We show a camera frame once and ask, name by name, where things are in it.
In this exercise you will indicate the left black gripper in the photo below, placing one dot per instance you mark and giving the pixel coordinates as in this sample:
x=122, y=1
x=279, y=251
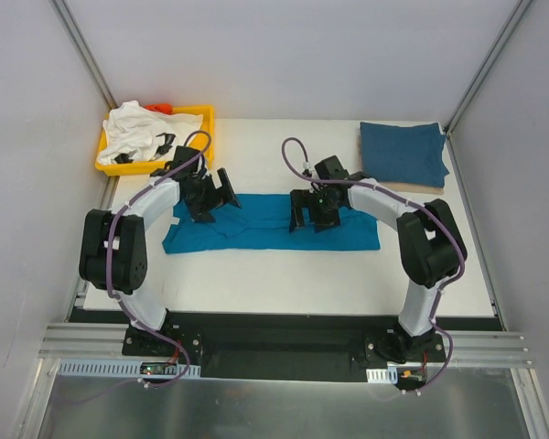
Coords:
x=211, y=196

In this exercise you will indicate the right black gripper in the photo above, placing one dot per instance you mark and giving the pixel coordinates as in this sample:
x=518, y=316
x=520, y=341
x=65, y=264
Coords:
x=311, y=208

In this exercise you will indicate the teal blue t-shirt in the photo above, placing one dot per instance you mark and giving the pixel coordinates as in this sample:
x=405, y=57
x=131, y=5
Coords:
x=262, y=223

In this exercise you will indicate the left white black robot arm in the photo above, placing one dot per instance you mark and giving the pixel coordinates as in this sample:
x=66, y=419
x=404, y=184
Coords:
x=113, y=249

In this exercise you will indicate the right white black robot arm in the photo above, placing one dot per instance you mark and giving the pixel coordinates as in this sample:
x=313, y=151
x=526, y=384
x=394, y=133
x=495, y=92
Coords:
x=432, y=251

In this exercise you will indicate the yellow plastic bin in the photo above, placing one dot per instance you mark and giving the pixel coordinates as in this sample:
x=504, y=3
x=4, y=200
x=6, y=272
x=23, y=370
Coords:
x=197, y=140

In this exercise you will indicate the orange garment in bin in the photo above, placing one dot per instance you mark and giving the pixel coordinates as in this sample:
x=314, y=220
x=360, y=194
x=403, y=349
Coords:
x=164, y=108

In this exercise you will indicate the white printed t-shirt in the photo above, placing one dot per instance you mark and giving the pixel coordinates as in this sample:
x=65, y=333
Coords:
x=134, y=134

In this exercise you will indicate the folded dark blue t-shirt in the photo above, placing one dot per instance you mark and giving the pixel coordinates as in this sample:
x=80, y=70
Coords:
x=385, y=129

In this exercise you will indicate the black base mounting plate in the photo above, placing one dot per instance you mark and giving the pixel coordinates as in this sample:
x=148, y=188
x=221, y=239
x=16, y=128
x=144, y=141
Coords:
x=287, y=347

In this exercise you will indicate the left aluminium frame post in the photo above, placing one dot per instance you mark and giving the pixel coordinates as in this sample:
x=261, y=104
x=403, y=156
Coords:
x=72, y=29

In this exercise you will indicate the aluminium frame post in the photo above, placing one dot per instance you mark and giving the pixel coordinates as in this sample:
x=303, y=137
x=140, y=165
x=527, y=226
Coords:
x=72, y=29
x=501, y=41

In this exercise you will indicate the right slotted cable duct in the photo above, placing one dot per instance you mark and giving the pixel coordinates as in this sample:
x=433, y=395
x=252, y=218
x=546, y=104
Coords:
x=382, y=376

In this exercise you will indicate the slotted cable duct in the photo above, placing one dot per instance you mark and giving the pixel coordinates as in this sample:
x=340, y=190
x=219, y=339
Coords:
x=126, y=369
x=382, y=376

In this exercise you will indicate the aluminium extrusion rail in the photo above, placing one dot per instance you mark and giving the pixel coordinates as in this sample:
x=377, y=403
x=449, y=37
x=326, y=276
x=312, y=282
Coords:
x=480, y=349

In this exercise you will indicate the right aluminium frame post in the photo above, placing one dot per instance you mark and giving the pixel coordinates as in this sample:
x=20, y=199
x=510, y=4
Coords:
x=501, y=41

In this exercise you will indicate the left slotted cable duct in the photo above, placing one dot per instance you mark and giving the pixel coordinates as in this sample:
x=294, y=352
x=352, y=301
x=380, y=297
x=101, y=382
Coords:
x=126, y=369

